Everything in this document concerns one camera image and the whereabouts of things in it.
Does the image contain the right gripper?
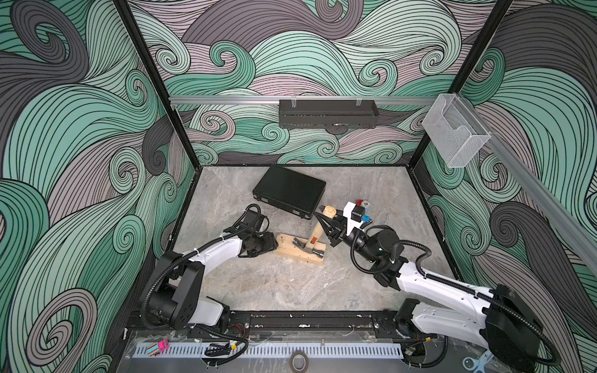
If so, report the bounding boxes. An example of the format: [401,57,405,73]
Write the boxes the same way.
[318,207,379,266]

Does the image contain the wooden handle claw hammer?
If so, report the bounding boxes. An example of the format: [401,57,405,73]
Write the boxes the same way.
[292,206,337,258]

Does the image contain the wooden block with nails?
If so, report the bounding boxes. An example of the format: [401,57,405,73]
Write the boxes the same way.
[274,233,324,265]

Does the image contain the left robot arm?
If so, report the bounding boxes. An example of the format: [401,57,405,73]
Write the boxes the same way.
[139,204,278,331]

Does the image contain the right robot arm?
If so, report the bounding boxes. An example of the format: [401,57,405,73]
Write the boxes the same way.
[315,205,561,372]

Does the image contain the black hard case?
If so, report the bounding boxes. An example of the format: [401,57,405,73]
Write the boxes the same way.
[252,166,326,220]

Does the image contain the tape roll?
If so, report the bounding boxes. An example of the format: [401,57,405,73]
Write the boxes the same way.
[289,351,309,373]

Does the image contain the pink small clip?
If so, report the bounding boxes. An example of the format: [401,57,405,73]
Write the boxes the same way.
[158,339,169,353]

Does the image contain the blue scissors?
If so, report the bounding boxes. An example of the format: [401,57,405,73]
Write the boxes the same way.
[462,351,494,373]

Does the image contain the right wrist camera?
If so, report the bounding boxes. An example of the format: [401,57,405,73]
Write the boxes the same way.
[342,202,372,234]

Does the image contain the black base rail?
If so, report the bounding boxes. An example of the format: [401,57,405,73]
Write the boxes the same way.
[125,308,467,341]

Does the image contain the black wall shelf tray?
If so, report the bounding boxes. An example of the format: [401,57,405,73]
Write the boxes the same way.
[278,99,379,131]

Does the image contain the white slotted cable duct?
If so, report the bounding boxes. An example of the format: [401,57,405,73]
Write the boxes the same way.
[132,342,404,359]

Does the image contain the clear plastic wall bin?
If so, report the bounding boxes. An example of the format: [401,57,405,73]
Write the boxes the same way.
[422,93,491,169]

